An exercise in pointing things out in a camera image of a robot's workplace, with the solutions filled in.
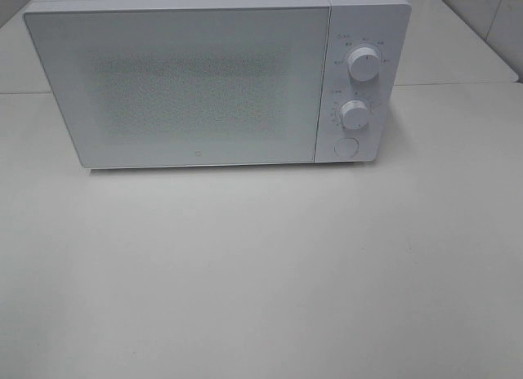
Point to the round white door button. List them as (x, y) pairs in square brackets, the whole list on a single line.
[(347, 148)]

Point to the white microwave knob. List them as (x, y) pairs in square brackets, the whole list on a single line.
[(354, 115), (363, 63)]

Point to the white microwave door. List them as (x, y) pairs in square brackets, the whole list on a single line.
[(186, 88)]

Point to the white microwave oven body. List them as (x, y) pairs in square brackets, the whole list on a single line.
[(381, 24)]

